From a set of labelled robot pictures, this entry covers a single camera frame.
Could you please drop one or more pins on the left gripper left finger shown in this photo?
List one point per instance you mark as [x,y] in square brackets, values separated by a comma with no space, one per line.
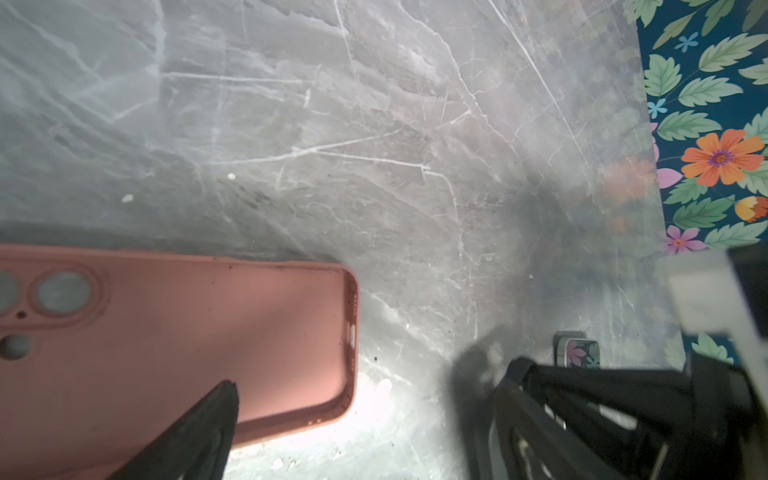
[196,446]

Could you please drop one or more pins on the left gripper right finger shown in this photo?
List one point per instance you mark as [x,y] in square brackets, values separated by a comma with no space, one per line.
[704,422]

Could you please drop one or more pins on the pink phone case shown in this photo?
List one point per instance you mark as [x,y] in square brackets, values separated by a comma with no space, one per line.
[101,351]

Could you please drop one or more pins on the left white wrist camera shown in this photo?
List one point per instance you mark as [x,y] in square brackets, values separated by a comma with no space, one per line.
[724,292]

